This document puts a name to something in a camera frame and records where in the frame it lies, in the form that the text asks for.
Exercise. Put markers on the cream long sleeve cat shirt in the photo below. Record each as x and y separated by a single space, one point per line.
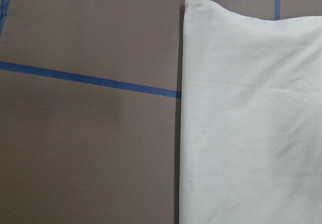
250 118

